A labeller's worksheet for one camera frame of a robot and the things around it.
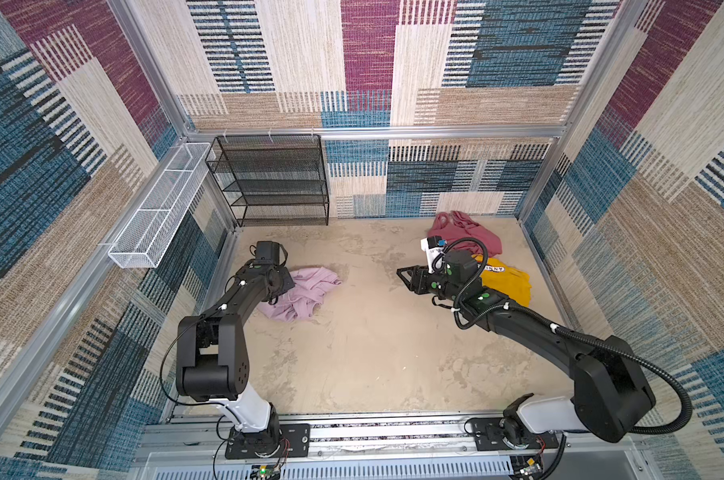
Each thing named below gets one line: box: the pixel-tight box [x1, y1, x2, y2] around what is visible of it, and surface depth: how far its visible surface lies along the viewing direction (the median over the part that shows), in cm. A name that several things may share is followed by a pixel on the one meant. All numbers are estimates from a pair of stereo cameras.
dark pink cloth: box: [427, 210, 502, 256], surface depth 110 cm
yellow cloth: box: [471, 254, 532, 307], surface depth 99 cm
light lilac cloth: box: [257, 267, 343, 323], surface depth 96 cm
